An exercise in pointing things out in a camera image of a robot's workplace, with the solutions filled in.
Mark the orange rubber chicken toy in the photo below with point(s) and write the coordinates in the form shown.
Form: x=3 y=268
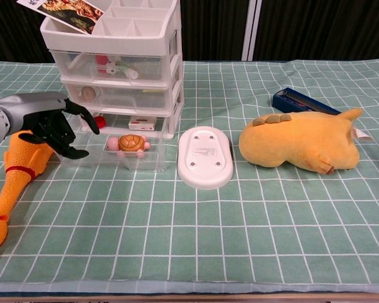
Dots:
x=22 y=158

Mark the dark blue rectangular box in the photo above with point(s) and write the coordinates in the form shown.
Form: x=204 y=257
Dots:
x=290 y=101

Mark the tan round ball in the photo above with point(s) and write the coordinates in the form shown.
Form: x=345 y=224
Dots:
x=88 y=93

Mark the small red ball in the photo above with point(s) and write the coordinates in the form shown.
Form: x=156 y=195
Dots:
x=100 y=122

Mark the printed picture card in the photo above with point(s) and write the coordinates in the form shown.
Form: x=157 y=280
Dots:
x=72 y=12

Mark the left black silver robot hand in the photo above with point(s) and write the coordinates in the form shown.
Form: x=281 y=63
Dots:
x=34 y=105

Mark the green checked tablecloth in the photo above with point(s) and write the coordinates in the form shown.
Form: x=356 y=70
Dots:
x=189 y=236

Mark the white frame post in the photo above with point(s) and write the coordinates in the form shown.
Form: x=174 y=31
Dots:
x=252 y=28

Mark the clear drawer holding tan ball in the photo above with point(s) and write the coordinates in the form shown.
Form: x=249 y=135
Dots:
x=154 y=98

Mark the small white red box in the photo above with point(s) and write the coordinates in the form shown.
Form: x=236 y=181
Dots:
x=142 y=123

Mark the white oval plastic device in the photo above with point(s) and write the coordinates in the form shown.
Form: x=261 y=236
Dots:
x=205 y=158

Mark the white plastic drawer cabinet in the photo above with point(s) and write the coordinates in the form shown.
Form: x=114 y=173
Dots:
x=113 y=42

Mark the yellow plush animal toy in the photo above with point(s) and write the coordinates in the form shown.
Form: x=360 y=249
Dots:
x=297 y=142

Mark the small pink brown turtle toy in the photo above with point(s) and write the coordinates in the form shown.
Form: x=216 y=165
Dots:
x=131 y=143

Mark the white green small toy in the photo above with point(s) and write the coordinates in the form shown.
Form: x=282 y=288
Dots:
x=113 y=67

